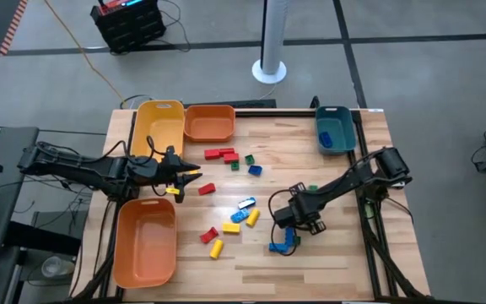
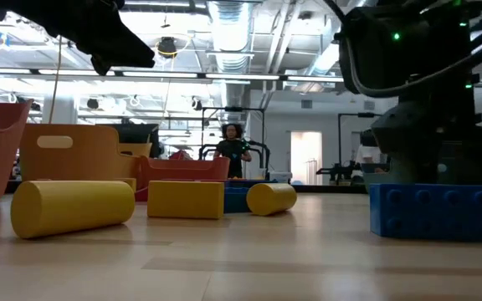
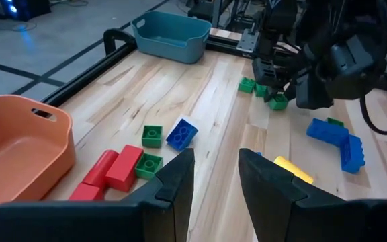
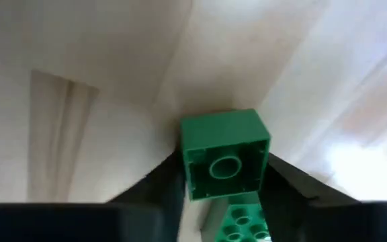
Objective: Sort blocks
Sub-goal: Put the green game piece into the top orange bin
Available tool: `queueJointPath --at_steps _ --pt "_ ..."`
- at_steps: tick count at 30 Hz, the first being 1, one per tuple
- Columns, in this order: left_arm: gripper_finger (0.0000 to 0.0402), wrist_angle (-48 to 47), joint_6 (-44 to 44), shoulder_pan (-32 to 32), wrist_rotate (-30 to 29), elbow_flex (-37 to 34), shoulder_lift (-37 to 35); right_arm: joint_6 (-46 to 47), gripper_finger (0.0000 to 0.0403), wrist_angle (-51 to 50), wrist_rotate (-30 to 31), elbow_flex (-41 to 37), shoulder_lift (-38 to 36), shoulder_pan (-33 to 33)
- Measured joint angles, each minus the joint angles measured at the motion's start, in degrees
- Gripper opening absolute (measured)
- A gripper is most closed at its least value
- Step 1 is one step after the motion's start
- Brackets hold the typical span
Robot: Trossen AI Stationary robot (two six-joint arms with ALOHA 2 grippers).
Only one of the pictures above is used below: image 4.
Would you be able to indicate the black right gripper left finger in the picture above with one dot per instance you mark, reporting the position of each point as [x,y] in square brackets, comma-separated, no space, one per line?
[166,181]

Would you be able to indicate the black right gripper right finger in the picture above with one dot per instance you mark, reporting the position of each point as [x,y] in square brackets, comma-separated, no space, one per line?
[301,208]

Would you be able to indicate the green plastic building brick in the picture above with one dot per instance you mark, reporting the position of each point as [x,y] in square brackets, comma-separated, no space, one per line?
[240,222]
[223,134]

